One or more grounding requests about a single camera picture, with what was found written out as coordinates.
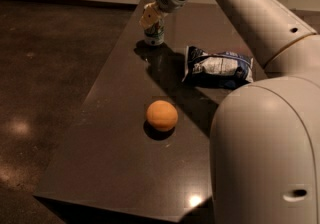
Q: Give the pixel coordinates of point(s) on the green and white 7up can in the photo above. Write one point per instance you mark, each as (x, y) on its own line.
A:
(154, 36)

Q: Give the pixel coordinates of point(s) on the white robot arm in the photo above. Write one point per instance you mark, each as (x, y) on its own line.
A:
(265, 136)

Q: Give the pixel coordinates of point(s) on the blue and white chip bag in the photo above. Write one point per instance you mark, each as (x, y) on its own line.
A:
(226, 70)

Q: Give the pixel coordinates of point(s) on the orange ball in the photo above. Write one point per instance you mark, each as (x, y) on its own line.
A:
(162, 115)

